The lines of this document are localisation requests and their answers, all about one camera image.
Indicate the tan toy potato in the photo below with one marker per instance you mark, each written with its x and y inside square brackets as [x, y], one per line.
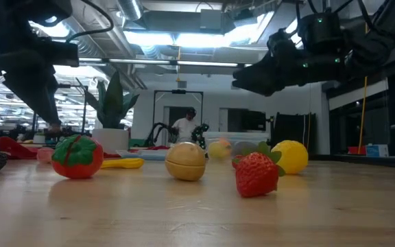
[185, 161]

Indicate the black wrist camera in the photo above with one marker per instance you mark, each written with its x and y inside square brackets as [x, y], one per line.
[283, 43]
[60, 55]

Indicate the black gantry frame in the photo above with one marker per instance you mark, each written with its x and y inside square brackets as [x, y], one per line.
[68, 85]
[178, 91]

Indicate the brown toy kiwi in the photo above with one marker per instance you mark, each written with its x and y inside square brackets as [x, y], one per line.
[240, 147]

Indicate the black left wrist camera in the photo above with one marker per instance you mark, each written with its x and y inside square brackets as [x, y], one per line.
[60, 55]

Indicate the dark wall screen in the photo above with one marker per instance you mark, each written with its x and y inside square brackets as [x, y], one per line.
[252, 120]

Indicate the red cloth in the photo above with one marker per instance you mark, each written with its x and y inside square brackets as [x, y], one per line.
[14, 147]

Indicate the yellow toy banana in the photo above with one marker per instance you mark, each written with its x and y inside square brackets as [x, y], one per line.
[122, 163]

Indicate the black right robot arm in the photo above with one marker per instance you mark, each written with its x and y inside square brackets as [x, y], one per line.
[372, 44]

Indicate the black background robot arm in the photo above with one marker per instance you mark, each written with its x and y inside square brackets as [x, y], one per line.
[156, 126]
[200, 132]

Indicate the yellow toy pepper green stem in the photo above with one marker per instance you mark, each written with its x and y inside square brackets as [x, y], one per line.
[291, 158]

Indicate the silver ceiling duct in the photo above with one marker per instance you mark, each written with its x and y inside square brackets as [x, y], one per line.
[130, 8]

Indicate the red toy tomato green top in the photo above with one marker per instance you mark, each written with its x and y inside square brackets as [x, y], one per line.
[77, 158]

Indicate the clear plastic tupperware container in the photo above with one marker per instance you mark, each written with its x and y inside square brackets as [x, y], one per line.
[238, 136]

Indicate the black aluminium table frame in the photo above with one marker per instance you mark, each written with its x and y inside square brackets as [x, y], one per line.
[372, 161]

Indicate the black wall panel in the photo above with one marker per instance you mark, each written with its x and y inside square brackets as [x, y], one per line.
[293, 127]

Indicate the clear lid blue rim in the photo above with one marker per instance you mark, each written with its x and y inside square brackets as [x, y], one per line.
[149, 155]

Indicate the small blue box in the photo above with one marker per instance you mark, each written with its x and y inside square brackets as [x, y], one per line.
[377, 150]

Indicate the yellow toy lemon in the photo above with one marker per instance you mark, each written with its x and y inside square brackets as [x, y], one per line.
[216, 151]

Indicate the pink toy peach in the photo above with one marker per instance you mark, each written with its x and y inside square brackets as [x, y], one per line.
[45, 155]

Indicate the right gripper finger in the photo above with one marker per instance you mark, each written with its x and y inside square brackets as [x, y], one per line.
[262, 68]
[262, 85]

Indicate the bright ceiling light panel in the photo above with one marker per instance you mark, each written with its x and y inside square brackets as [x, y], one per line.
[201, 39]

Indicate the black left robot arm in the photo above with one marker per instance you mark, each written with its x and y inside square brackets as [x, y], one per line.
[12, 20]

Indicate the small red box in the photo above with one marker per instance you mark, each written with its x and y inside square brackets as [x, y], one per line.
[357, 151]

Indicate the long ceiling light strip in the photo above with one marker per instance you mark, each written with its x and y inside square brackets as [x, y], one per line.
[201, 64]

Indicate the small red toy strawberry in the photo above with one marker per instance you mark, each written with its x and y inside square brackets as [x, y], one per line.
[236, 163]

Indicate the green plant white pot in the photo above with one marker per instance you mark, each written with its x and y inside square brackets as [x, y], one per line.
[113, 103]

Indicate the person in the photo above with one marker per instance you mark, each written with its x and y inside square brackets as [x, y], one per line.
[185, 128]

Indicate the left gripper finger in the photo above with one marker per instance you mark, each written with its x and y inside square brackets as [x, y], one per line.
[46, 96]
[26, 92]

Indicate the large red toy strawberry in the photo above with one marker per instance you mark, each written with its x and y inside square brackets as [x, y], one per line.
[257, 175]

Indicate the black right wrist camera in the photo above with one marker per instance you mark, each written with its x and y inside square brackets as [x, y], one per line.
[283, 43]

